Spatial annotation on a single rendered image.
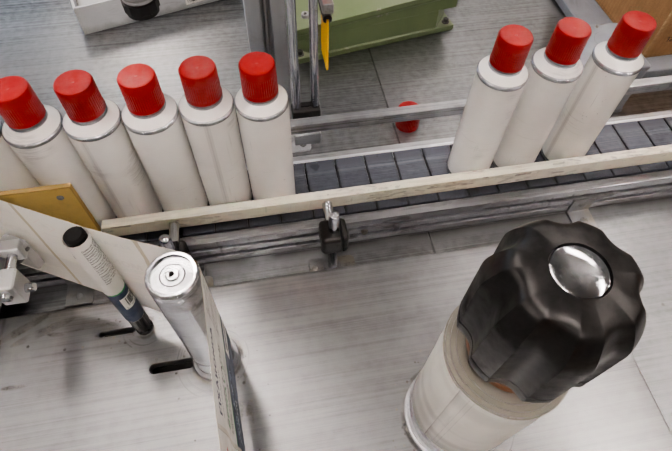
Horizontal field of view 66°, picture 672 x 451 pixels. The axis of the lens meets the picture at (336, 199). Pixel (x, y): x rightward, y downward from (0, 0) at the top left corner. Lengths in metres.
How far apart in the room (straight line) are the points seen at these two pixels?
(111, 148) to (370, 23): 0.49
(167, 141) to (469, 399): 0.34
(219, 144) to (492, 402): 0.33
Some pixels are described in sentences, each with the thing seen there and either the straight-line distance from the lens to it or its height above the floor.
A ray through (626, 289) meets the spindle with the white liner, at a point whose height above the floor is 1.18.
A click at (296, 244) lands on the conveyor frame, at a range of 0.64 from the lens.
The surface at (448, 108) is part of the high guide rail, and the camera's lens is 0.63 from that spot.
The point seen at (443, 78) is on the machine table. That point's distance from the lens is 0.86.
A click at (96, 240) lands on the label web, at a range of 0.44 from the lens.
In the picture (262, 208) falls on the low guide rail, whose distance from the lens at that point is 0.59.
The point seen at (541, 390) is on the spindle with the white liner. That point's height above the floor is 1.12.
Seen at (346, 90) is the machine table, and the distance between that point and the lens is 0.82.
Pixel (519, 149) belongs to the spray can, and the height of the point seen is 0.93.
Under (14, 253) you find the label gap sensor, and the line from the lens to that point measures 0.52.
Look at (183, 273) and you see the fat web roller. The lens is 0.38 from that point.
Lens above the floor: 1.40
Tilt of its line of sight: 55 degrees down
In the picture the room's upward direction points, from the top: 2 degrees clockwise
